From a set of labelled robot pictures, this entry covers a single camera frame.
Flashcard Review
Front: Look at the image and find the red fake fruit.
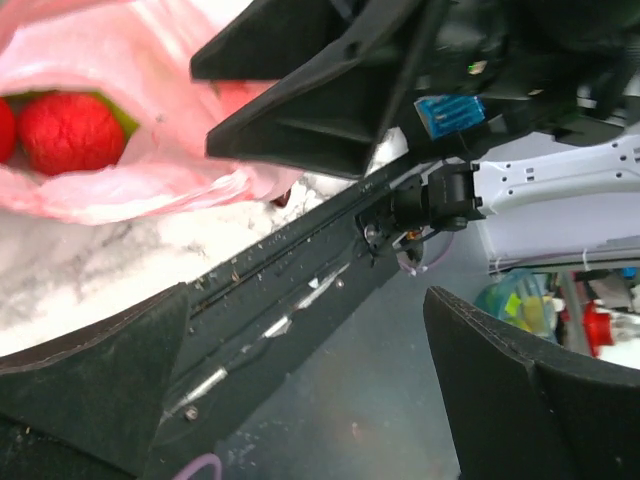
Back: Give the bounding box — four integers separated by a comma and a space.
17, 92, 127, 176
0, 98, 17, 164

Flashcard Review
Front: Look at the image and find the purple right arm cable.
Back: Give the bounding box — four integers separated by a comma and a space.
399, 232, 456, 279

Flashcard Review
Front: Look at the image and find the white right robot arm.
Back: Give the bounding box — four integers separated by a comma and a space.
190, 1, 639, 250

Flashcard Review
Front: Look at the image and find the black mounting bar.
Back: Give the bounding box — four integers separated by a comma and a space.
144, 149, 481, 480

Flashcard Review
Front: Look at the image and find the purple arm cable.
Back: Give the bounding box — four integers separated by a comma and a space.
169, 452, 224, 480
399, 232, 456, 279

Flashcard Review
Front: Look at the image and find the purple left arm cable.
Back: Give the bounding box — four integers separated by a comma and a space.
169, 452, 224, 480

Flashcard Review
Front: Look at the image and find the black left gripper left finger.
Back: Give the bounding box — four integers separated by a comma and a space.
1, 284, 189, 479

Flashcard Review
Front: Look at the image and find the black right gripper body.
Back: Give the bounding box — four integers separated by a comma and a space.
369, 1, 639, 158

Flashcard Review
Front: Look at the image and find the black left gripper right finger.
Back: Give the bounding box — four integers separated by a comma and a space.
423, 287, 639, 479

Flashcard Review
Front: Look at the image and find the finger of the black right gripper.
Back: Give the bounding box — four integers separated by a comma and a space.
205, 59, 416, 180
190, 1, 415, 81

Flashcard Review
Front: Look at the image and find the pink plastic bag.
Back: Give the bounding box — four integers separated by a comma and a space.
1, 1, 300, 225

